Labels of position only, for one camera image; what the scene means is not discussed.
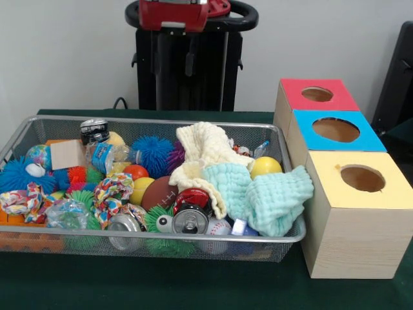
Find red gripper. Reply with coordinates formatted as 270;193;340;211
139;0;208;78

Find cream waffle cloth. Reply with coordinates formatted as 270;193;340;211
168;121;256;220

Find crushed clear plastic bottle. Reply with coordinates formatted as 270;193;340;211
85;143;143;174

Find mint green waffle cloth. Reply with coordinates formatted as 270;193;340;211
201;163;315;237

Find silver mesh bin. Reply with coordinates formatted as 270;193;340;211
0;115;307;263

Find wooden box three holes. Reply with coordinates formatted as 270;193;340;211
273;78;413;280

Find blue spiky ball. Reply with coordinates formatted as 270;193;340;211
130;135;176;171

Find plain yellow ball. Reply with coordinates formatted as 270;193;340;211
250;156;283;180

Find brown toy football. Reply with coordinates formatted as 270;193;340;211
141;176;179;212

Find wooden block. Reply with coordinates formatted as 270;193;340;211
50;139;85;171

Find colourful patterned cloth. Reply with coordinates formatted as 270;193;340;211
93;172;135;230
0;182;46;224

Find red black crushed can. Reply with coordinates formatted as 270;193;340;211
172;188;214;234

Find green spiky eyeball toy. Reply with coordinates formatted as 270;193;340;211
144;205;177;234

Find black upright panel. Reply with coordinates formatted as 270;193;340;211
370;21;413;132

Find blue spiky toy with eye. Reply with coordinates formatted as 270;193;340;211
0;156;59;194

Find dark green side tablecloth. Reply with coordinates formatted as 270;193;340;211
385;116;413;140

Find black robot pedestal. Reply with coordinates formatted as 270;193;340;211
125;0;259;112

